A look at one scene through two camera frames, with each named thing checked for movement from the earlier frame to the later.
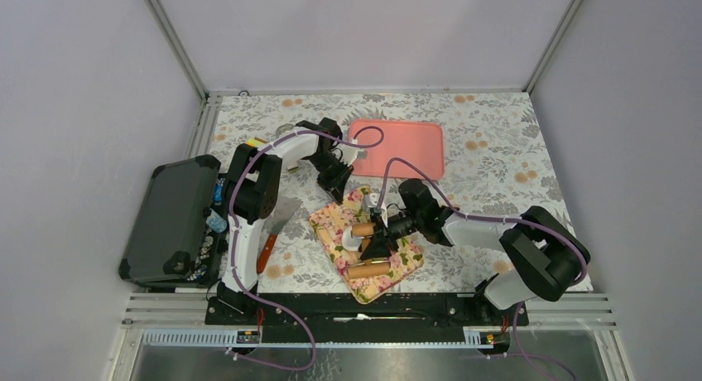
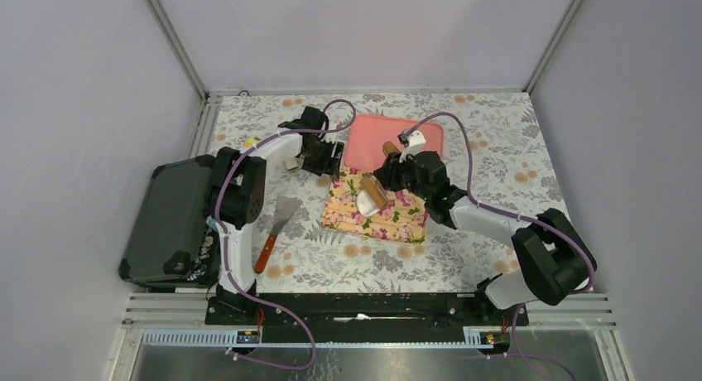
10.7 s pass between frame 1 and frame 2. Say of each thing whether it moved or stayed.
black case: stayed
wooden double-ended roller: moved
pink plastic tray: stayed
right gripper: moved
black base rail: stayed
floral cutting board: moved
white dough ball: moved
